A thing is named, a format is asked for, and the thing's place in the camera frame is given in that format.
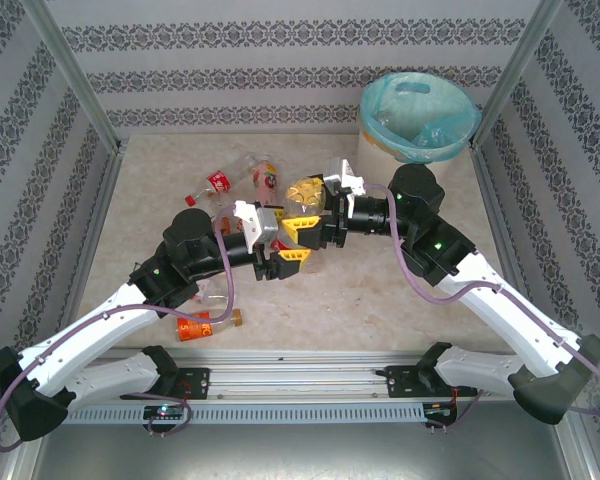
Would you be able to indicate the crushed cola bottle red label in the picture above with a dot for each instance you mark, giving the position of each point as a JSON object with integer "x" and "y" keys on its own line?
{"x": 278, "y": 245}

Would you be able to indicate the yellow orange drink bottle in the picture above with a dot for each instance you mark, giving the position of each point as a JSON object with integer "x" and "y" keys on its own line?
{"x": 305, "y": 195}

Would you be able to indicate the pink peach drink bottle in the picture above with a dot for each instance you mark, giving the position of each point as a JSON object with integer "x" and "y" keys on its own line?
{"x": 265, "y": 180}

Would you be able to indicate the clear bottle red white label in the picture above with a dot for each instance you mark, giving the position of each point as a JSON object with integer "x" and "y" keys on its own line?
{"x": 212, "y": 295}

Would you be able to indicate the orange label juice bottle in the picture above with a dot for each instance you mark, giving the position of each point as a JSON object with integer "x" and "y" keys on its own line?
{"x": 195, "y": 330}

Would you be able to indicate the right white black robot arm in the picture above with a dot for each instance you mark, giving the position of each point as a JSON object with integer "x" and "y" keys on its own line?
{"x": 505, "y": 310}

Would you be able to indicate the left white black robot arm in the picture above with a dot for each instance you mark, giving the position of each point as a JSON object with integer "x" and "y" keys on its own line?
{"x": 80, "y": 335}

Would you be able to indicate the white bin with blue bag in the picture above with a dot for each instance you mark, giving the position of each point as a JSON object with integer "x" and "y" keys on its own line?
{"x": 430, "y": 100}

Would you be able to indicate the small controller board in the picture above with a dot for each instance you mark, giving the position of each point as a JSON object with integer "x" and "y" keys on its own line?
{"x": 162, "y": 412}
{"x": 437, "y": 410}

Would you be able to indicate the metal base panel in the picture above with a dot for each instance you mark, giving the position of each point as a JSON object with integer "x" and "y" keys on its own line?
{"x": 300, "y": 450}

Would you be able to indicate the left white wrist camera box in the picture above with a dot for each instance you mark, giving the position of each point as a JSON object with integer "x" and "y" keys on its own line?
{"x": 265, "y": 227}

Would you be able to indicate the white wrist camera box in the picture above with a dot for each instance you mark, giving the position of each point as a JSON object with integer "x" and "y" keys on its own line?
{"x": 265, "y": 227}
{"x": 337, "y": 170}

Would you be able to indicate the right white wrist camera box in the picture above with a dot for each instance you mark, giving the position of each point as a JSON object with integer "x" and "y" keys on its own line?
{"x": 337, "y": 170}

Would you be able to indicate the aluminium side rail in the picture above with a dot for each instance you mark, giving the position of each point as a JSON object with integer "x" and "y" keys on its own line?
{"x": 94, "y": 235}
{"x": 495, "y": 200}

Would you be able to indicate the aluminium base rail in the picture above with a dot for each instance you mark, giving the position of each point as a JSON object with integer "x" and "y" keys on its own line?
{"x": 300, "y": 380}

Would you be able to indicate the aluminium frame post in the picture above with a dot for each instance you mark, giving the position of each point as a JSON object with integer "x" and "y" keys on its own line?
{"x": 66, "y": 65}
{"x": 520, "y": 65}

